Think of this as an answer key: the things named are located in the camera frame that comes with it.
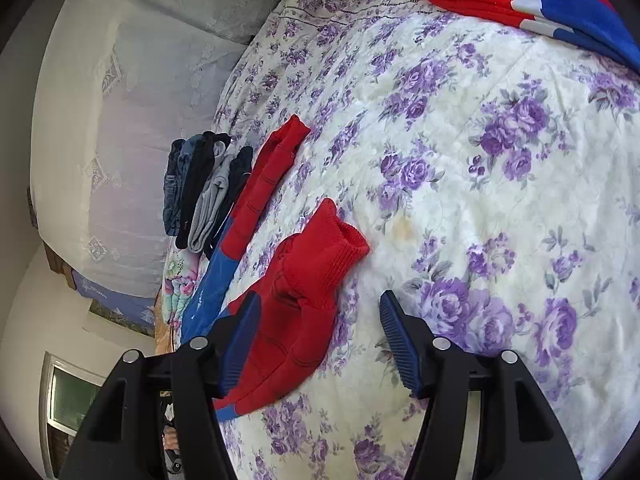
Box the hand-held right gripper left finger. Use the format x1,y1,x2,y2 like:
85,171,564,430
59,292,263,480

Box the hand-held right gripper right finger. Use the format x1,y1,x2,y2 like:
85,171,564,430
378,290,583,480

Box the red and blue knit sweater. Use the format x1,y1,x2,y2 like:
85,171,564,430
181,115,371,422

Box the folded grey pants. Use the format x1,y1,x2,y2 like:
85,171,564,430
187,152,236,255

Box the folded dark navy pants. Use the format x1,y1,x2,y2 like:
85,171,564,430
202,146,255,261

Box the folded black pants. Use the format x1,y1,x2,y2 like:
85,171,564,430
176,131,232,250

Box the pink teal floral folded cloth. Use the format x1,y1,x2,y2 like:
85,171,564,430
162,245,211,326

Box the purple floral bedspread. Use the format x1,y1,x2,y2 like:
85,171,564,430
155,0,640,480

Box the folded blue denim jeans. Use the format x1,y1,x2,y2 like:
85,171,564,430
162,137,201,236

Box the window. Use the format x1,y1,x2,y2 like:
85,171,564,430
42,352,103,461

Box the white lace cover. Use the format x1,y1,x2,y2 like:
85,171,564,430
27,0,301,306

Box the blue wall picture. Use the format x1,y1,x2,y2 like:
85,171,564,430
70,267,161,336

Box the wooden bed frame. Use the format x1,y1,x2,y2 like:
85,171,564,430
27,185,76,291

